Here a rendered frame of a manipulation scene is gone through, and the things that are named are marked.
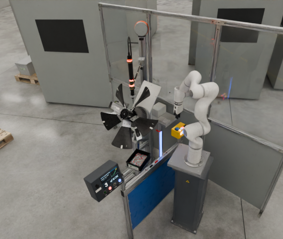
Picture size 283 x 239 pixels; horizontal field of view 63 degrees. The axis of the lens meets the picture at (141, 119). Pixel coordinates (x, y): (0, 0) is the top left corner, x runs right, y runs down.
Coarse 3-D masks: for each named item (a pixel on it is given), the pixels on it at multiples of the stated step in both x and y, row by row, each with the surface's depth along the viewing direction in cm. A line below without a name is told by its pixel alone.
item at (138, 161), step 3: (138, 153) 246; (135, 156) 242; (138, 156) 242; (141, 156) 242; (144, 156) 241; (132, 159) 239; (135, 159) 239; (138, 159) 238; (141, 159) 238; (144, 159) 238; (129, 162) 236; (135, 162) 236; (138, 162) 235; (141, 162) 235; (138, 165) 232
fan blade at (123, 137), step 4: (120, 128) 242; (124, 128) 243; (128, 128) 243; (120, 132) 242; (124, 132) 242; (128, 132) 243; (116, 136) 242; (120, 136) 242; (124, 136) 242; (128, 136) 243; (116, 140) 242; (120, 140) 241; (124, 140) 242; (128, 140) 242; (112, 144) 243; (116, 144) 242; (120, 144) 241; (124, 144) 241; (128, 144) 241; (124, 148) 241; (128, 148) 241
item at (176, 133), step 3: (180, 123) 247; (183, 123) 246; (177, 126) 243; (180, 126) 243; (174, 129) 239; (171, 132) 243; (174, 132) 239; (177, 132) 236; (180, 132) 236; (174, 135) 241; (177, 135) 238; (180, 135) 239
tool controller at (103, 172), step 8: (104, 168) 178; (112, 168) 178; (88, 176) 174; (96, 176) 171; (104, 176) 173; (112, 176) 179; (120, 176) 184; (88, 184) 171; (96, 184) 169; (112, 184) 180; (96, 192) 170; (96, 200) 175
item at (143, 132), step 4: (136, 120) 235; (140, 120) 234; (144, 120) 234; (148, 120) 233; (152, 120) 231; (156, 120) 229; (136, 124) 231; (140, 124) 230; (144, 124) 229; (148, 124) 228; (140, 128) 227; (144, 128) 226; (148, 128) 225; (140, 132) 225; (144, 132) 224; (148, 132) 222; (144, 136) 222
